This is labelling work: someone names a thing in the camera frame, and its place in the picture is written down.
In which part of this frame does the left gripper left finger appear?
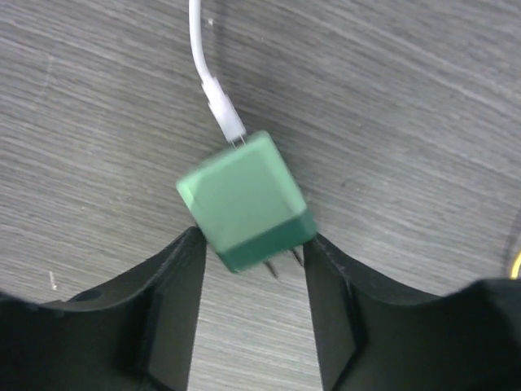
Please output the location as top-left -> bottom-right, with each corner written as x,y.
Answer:
1,227 -> 207,390

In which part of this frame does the white charger cable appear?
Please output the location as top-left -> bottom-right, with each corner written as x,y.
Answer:
187,0 -> 247,144

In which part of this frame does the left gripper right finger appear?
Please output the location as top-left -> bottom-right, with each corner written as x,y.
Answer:
304,235 -> 520,390

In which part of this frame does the green charger plug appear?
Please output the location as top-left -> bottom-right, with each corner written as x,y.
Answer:
176,131 -> 317,273

